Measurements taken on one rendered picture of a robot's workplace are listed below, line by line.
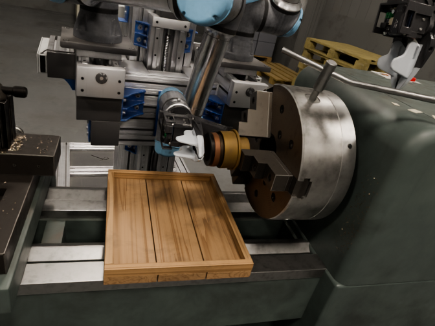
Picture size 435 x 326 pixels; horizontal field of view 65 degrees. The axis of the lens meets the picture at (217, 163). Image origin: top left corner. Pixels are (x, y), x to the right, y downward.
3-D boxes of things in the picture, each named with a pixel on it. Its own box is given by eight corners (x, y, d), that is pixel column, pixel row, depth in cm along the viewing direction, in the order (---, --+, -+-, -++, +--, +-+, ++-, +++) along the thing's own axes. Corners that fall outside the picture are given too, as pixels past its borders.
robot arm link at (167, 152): (188, 149, 110) (193, 116, 105) (171, 162, 100) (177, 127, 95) (166, 140, 111) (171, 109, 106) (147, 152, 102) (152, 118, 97)
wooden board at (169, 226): (211, 184, 104) (213, 173, 102) (249, 277, 74) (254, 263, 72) (107, 181, 95) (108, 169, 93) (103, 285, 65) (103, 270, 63)
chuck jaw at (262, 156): (286, 149, 78) (311, 177, 68) (279, 168, 80) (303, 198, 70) (241, 145, 74) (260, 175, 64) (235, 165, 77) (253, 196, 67)
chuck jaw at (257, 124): (273, 140, 84) (276, 91, 84) (283, 138, 79) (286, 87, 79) (231, 136, 81) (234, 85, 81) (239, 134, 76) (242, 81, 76)
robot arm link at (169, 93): (181, 113, 105) (185, 86, 101) (187, 128, 96) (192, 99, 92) (155, 110, 103) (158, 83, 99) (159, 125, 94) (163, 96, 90)
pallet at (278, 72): (316, 90, 629) (318, 84, 623) (272, 86, 591) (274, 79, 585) (279, 69, 738) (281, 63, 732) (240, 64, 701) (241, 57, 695)
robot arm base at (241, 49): (209, 48, 135) (213, 22, 131) (243, 54, 141) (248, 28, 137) (222, 59, 123) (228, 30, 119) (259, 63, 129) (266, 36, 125)
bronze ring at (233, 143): (242, 123, 80) (204, 121, 78) (256, 141, 73) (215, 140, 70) (235, 157, 85) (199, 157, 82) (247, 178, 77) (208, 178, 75)
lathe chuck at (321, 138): (260, 155, 105) (304, 63, 84) (295, 245, 83) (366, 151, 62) (232, 153, 102) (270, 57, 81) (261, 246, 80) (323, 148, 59)
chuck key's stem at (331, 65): (300, 109, 73) (325, 61, 65) (303, 105, 74) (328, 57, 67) (309, 114, 73) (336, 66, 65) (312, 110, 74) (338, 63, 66)
